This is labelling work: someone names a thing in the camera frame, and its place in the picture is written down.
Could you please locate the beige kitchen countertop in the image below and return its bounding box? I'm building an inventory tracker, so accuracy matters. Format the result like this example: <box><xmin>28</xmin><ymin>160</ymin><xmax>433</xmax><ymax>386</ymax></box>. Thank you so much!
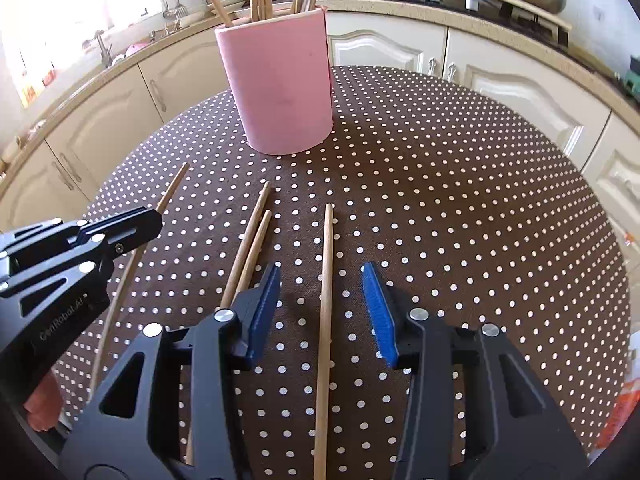
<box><xmin>0</xmin><ymin>0</ymin><xmax>640</xmax><ymax>181</ymax></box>

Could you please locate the orange plastic bag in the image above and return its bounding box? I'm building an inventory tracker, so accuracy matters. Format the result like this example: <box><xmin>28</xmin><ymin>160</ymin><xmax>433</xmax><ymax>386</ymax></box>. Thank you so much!
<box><xmin>595</xmin><ymin>375</ymin><xmax>636</xmax><ymax>451</ymax></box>

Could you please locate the pink cylindrical utensil holder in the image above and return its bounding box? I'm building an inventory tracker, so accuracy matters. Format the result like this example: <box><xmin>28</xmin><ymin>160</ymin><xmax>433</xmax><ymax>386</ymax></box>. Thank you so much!
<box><xmin>215</xmin><ymin>7</ymin><xmax>334</xmax><ymax>156</ymax></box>

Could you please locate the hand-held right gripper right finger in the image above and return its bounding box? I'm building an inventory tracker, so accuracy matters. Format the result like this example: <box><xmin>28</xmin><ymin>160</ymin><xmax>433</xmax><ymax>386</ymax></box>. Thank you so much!
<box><xmin>361</xmin><ymin>261</ymin><xmax>588</xmax><ymax>480</ymax></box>

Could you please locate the person's left hand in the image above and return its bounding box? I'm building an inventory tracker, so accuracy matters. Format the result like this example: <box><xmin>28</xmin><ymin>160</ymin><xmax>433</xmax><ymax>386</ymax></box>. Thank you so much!
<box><xmin>25</xmin><ymin>375</ymin><xmax>64</xmax><ymax>432</ymax></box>

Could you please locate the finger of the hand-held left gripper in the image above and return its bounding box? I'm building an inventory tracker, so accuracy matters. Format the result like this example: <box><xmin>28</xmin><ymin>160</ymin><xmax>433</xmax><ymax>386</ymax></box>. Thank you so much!
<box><xmin>0</xmin><ymin>254</ymin><xmax>115</xmax><ymax>306</ymax></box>
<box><xmin>0</xmin><ymin>206</ymin><xmax>165</xmax><ymax>258</ymax></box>

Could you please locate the green countertop cooking appliance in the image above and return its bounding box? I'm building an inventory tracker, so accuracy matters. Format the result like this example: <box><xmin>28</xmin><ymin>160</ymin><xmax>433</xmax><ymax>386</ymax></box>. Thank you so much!
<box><xmin>622</xmin><ymin>57</ymin><xmax>640</xmax><ymax>96</ymax></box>

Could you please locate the kitchen window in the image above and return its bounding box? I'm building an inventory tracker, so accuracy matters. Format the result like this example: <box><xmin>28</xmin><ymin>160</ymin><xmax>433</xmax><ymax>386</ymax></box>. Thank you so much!
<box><xmin>0</xmin><ymin>0</ymin><xmax>166</xmax><ymax>106</ymax></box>

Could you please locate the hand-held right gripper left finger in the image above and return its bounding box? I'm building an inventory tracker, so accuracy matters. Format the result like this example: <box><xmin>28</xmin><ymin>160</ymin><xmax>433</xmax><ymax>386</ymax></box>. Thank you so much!
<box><xmin>60</xmin><ymin>261</ymin><xmax>282</xmax><ymax>480</ymax></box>

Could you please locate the brown polka dot tablecloth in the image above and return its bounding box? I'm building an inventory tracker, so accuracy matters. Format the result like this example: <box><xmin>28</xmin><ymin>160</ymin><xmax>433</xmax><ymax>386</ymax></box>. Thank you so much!
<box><xmin>50</xmin><ymin>65</ymin><xmax>632</xmax><ymax>480</ymax></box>

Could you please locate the metal sink faucet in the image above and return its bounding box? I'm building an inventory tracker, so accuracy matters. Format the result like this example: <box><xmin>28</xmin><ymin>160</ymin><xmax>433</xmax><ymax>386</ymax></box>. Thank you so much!
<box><xmin>95</xmin><ymin>30</ymin><xmax>114</xmax><ymax>68</ymax></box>

